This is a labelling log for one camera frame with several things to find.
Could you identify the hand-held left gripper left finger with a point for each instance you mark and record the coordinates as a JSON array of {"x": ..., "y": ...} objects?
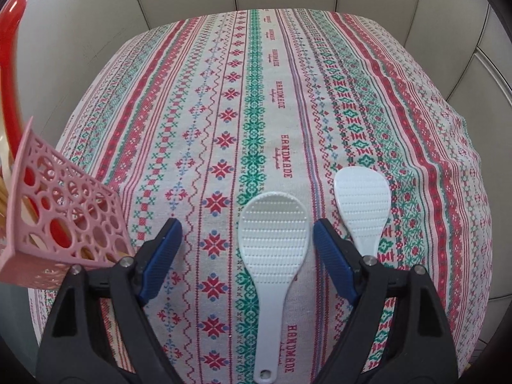
[{"x": 164, "y": 260}]

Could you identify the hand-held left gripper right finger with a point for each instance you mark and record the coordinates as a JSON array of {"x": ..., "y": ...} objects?
[{"x": 332, "y": 260}]

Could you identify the white plastic rice spoon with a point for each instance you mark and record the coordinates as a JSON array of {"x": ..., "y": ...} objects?
[
  {"x": 362, "y": 200},
  {"x": 274, "y": 228}
]

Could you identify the pink perforated plastic basket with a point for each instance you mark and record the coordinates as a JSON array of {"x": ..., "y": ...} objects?
[{"x": 80, "y": 208}]

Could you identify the red plastic spoon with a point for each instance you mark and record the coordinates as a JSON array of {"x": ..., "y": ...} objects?
[{"x": 10, "y": 68}]

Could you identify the striped patterned tablecloth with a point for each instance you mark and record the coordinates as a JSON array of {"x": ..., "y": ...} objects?
[{"x": 276, "y": 88}]

